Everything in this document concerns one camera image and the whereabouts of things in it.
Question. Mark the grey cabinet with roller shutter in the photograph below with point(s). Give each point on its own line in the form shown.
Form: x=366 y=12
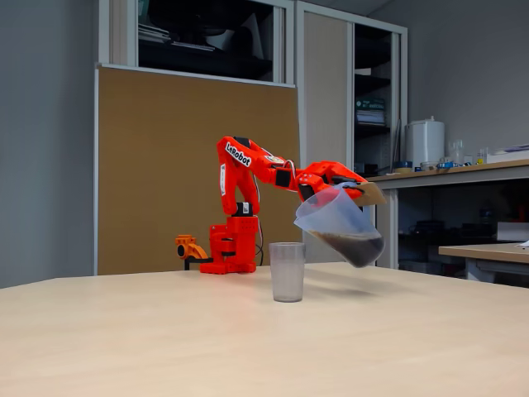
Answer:
x=326 y=124

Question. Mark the clear plastic cup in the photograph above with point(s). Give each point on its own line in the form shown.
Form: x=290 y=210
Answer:
x=287 y=273

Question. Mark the grey cabinet with dark shelves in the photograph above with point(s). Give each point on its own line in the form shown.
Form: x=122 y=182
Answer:
x=120 y=33

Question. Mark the white storage box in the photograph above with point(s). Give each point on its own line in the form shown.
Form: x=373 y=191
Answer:
x=512 y=231

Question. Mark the clear drinking glass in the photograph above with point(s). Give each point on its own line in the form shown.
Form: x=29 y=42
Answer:
x=456 y=152

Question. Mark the orange table clamp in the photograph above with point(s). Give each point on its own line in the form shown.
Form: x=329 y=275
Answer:
x=188 y=247

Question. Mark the wooden top sideboard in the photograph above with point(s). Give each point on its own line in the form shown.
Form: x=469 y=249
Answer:
x=454 y=173

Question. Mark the wooden top grey desk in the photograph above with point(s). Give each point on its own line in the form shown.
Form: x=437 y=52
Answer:
x=483 y=251

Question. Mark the white flat box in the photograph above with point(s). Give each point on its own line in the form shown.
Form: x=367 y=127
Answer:
x=508 y=155

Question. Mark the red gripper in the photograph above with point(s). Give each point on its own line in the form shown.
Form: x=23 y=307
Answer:
x=331 y=172

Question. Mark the brown cork pinboard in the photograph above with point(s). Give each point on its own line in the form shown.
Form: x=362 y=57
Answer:
x=165 y=165

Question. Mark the clear plastic measuring jug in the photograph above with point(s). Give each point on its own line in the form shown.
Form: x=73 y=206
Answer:
x=359 y=248

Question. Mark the white cylindrical appliance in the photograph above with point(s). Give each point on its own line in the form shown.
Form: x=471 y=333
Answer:
x=425 y=142

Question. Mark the white paper stack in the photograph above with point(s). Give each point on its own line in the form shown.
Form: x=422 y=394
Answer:
x=153 y=33
x=370 y=118

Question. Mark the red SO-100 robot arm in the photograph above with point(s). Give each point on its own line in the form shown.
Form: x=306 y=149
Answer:
x=235 y=248

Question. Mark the green box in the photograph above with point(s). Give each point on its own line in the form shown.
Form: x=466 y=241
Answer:
x=370 y=104

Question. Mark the jar with yellow label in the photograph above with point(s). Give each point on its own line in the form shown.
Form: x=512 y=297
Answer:
x=480 y=158

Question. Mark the white folded sheet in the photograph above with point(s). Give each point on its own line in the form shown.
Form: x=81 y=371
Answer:
x=252 y=37

